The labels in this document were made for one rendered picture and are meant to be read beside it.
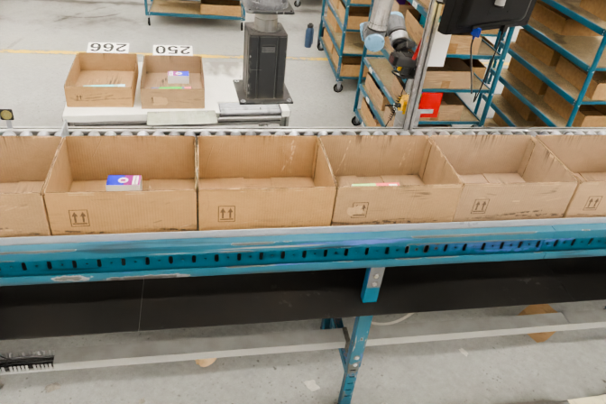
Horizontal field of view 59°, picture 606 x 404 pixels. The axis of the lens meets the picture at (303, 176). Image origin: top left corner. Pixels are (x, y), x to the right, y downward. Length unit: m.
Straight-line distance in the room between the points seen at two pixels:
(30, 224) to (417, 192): 1.09
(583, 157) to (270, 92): 1.38
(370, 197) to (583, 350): 1.60
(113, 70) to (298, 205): 1.60
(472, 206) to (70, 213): 1.17
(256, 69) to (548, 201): 1.40
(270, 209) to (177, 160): 0.40
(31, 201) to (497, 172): 1.55
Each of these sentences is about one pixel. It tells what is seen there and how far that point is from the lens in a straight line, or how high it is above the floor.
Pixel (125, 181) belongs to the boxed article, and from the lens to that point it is 1.76.
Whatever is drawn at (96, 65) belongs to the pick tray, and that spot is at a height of 0.79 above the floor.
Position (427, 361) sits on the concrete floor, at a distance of 2.55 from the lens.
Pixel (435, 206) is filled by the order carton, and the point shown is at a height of 0.97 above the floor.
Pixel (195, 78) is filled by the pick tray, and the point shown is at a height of 0.76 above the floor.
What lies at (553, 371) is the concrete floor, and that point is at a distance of 2.75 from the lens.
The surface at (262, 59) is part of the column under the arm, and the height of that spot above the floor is 0.96.
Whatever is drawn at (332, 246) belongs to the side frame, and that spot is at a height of 0.88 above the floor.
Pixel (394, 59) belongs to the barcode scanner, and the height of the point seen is 1.07.
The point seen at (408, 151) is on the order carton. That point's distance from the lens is 1.91.
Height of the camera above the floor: 1.93
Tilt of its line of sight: 34 degrees down
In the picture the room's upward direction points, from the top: 7 degrees clockwise
